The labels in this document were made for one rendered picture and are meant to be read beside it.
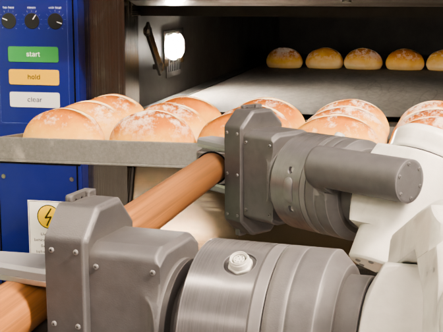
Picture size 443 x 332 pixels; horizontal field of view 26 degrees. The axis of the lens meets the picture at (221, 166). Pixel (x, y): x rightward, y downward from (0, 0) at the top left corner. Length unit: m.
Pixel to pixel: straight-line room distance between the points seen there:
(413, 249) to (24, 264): 0.22
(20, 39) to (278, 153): 0.85
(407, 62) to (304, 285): 2.08
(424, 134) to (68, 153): 0.45
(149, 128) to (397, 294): 0.65
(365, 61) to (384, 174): 1.79
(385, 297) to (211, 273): 0.08
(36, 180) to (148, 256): 1.20
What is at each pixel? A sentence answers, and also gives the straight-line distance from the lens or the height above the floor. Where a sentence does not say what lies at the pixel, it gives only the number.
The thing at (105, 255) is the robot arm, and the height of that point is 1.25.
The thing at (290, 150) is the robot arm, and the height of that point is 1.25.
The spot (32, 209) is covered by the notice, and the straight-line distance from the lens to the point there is 1.68.
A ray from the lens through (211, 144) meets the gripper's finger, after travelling 0.94.
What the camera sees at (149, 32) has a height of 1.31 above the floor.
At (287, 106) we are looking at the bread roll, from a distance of 1.19.
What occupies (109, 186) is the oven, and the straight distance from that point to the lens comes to 1.65.
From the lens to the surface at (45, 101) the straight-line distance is 1.63.
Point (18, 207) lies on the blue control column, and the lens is 1.69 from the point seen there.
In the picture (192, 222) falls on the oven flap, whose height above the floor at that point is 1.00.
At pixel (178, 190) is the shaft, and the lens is 0.78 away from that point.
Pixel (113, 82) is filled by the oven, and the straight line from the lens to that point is 1.62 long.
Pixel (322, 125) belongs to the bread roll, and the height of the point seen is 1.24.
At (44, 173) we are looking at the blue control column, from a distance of 1.66.
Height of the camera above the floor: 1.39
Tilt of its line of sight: 10 degrees down
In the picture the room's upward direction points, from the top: straight up
